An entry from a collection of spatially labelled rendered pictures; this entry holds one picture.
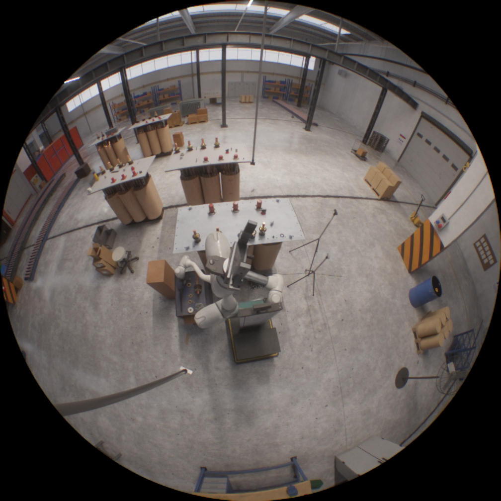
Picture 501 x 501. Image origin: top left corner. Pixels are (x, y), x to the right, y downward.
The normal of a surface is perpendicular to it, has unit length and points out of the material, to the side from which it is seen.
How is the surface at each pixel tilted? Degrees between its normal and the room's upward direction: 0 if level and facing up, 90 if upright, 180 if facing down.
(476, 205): 90
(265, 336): 0
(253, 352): 0
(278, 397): 0
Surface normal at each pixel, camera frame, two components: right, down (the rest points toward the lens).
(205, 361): 0.05, -0.51
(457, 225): -0.99, 0.11
